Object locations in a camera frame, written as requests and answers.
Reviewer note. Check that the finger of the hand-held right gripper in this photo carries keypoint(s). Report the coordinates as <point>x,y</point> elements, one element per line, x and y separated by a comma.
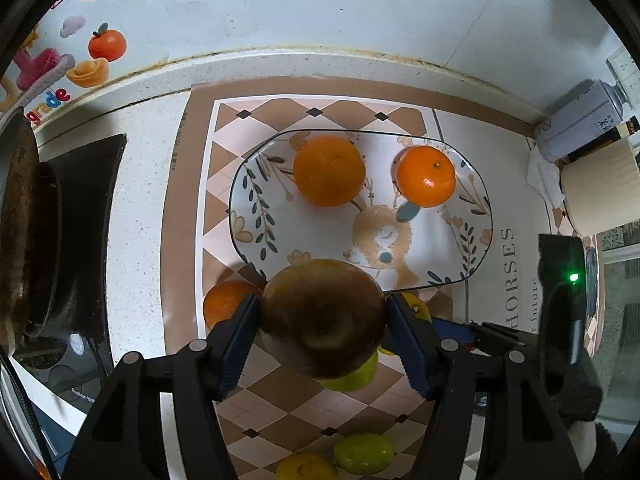
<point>492,336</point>

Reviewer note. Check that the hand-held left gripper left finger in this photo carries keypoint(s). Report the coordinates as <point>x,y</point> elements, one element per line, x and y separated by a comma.
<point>239,347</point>

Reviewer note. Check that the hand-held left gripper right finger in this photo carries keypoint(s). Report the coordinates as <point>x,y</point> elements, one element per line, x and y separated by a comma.
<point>407,347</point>

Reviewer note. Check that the brownish green apple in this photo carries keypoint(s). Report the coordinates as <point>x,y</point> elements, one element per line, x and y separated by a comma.
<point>322,317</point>

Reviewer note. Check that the oval rabbit print plate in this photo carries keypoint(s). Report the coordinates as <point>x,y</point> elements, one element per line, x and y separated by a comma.
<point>325,232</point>

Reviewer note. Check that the person's right forearm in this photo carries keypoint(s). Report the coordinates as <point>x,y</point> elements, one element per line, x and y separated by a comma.
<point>582,410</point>

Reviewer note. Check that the yellow lemon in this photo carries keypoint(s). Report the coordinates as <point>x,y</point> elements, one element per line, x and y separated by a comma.
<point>418,307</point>

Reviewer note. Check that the cream cylindrical container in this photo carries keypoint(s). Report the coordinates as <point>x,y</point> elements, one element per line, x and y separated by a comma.
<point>602,187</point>

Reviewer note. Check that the white tissue paper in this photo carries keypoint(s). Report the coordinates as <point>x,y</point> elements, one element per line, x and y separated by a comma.
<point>545,177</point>

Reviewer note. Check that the green lime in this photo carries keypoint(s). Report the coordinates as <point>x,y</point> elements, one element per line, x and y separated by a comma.
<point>362,452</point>

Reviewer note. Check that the yellow citrus fruit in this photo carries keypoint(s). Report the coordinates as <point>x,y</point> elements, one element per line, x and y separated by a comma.
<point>305,467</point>

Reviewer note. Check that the brown checkered mat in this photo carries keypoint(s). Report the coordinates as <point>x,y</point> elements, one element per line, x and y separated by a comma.
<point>195,200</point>

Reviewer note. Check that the small glossy orange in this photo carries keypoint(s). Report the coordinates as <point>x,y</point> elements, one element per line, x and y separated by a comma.
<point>426,176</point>

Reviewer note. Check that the black glass cooktop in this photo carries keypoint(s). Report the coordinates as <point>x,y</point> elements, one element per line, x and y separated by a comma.
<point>82,240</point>

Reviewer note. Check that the large orange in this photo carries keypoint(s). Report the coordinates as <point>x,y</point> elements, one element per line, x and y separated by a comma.
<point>329,170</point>

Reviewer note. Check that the black frying pan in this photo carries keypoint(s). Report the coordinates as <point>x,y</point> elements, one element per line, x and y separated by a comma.
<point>22,220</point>

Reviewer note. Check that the colourful wall sticker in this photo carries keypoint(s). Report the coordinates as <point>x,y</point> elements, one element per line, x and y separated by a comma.
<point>95,45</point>

